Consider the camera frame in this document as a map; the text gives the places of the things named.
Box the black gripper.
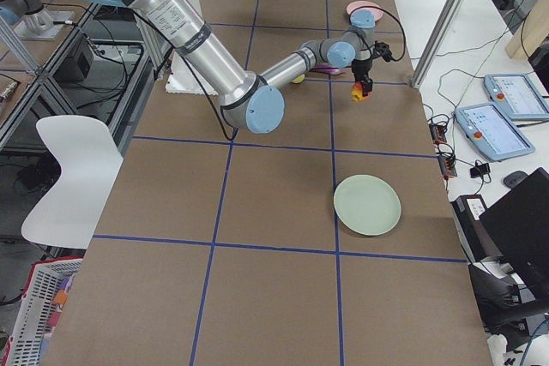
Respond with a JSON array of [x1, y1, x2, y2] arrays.
[[351, 59, 373, 95]]

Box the yellow pink peach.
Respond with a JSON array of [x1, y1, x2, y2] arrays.
[[292, 75, 305, 84]]

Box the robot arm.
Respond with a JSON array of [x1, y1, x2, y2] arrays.
[[88, 0, 375, 134], [1, 0, 74, 40]]

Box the purple eggplant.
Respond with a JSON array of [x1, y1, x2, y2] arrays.
[[311, 65, 345, 76]]

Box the pink plate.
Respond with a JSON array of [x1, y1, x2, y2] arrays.
[[346, 0, 383, 21]]

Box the light green plate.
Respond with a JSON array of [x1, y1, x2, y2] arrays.
[[333, 174, 401, 237]]

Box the near teach pendant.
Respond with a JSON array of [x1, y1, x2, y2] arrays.
[[455, 103, 535, 161]]

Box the teach pendant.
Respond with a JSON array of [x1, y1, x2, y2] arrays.
[[484, 74, 548, 121], [455, 103, 535, 161]]

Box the far teach pendant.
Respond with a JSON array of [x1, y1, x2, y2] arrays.
[[484, 74, 548, 121]]

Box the black computer mouse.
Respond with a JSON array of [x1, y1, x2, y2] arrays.
[[503, 171, 528, 189]]

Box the black laptop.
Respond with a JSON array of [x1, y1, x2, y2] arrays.
[[480, 167, 548, 295]]

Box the white chair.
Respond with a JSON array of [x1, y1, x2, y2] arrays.
[[21, 115, 123, 249]]

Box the white plastic basket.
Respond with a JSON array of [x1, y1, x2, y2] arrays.
[[2, 256, 82, 365]]

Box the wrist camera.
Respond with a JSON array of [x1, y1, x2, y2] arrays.
[[372, 41, 395, 62]]

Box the aluminium frame post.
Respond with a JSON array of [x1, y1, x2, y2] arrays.
[[410, 0, 464, 89]]

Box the white camera stand base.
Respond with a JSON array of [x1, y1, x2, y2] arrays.
[[166, 0, 217, 96]]

